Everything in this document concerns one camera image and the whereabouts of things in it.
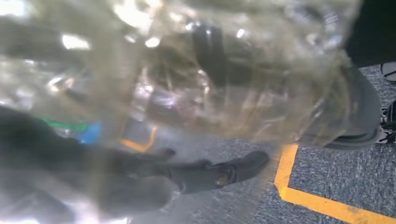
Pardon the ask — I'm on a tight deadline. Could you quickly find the yellow floor tape strip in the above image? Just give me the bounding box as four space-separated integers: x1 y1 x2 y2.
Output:
274 143 396 224

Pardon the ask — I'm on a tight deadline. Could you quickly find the blue metal shelf rack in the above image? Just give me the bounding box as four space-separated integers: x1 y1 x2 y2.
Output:
77 123 103 144

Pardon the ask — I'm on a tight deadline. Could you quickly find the clear plastic film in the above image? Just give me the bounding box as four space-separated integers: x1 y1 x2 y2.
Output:
0 0 362 146

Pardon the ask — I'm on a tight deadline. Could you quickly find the yellow floor tape outline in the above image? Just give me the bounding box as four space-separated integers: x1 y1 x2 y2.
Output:
120 125 158 154

